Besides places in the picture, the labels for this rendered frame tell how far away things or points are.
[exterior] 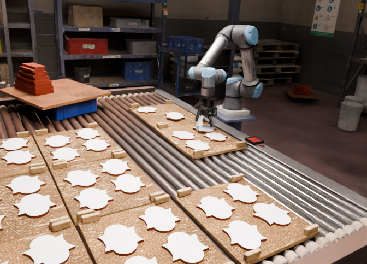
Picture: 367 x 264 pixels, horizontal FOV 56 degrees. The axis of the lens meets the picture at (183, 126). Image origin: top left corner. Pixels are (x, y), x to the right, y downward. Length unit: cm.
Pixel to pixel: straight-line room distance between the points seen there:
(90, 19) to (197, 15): 237
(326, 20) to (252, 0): 166
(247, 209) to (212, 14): 655
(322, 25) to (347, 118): 279
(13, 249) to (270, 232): 81
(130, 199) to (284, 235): 56
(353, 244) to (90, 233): 84
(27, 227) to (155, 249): 43
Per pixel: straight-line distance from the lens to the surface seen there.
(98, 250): 112
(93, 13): 620
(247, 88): 243
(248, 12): 814
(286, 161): 182
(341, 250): 125
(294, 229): 129
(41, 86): 228
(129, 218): 124
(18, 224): 128
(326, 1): 774
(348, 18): 735
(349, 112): 544
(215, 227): 122
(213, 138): 190
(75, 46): 611
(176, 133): 192
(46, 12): 667
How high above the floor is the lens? 166
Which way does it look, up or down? 21 degrees down
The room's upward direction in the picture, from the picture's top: 4 degrees clockwise
